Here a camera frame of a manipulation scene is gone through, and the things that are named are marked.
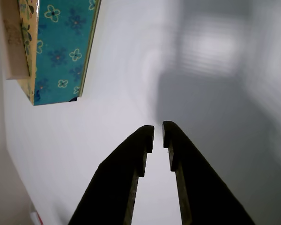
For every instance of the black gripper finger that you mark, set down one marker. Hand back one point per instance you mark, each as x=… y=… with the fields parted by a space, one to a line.
x=206 y=194
x=112 y=187

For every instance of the wooden Jenga block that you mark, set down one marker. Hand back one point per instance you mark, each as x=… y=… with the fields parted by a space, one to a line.
x=14 y=42

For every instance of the yellow blue floral box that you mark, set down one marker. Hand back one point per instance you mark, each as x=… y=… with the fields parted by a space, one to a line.
x=61 y=51

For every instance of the white object with red stripe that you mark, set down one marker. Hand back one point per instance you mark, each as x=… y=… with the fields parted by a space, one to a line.
x=36 y=216

